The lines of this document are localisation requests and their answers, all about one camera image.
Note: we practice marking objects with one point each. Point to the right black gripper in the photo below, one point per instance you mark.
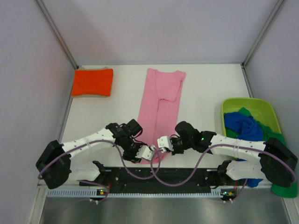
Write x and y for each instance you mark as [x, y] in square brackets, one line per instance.
[175, 151]

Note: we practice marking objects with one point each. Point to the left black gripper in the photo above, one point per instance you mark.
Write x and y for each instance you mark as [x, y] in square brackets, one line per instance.
[131, 157]

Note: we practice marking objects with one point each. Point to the pink t shirt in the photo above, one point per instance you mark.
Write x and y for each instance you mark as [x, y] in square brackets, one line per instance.
[159, 108]

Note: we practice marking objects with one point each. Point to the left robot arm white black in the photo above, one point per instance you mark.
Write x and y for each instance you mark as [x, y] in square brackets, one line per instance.
[83, 159]

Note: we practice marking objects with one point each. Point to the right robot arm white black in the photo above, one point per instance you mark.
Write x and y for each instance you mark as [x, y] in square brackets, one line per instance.
[270, 160]

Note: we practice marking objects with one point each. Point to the blue t shirt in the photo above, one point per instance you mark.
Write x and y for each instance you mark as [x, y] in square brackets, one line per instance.
[241, 125]

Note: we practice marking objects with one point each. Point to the folded orange t shirt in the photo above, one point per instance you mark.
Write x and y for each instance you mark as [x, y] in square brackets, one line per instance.
[92, 81]

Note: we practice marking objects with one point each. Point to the green plastic basket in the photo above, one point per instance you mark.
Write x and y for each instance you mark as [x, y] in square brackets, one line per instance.
[260, 109]

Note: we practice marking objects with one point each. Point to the green t shirt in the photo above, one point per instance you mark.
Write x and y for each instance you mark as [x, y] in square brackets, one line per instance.
[290, 192]

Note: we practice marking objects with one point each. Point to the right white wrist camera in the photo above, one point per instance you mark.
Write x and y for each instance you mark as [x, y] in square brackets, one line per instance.
[164, 144]

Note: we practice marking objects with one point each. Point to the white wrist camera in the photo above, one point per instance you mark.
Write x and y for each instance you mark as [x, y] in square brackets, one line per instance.
[146, 152]
[164, 144]

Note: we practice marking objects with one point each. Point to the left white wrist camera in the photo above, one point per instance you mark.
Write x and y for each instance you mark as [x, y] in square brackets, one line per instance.
[146, 152]

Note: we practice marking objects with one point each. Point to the grey slotted cable duct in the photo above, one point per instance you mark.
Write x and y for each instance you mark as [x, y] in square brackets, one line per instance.
[98, 192]

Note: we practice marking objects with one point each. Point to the left aluminium frame post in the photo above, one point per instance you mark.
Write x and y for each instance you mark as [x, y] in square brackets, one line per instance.
[44, 11]

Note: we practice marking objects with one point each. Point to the aluminium frame post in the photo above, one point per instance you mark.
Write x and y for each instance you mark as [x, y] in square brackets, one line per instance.
[262, 34]
[44, 11]

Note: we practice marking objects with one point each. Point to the right aluminium frame post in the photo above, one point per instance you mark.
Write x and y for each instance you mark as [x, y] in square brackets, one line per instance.
[262, 34]

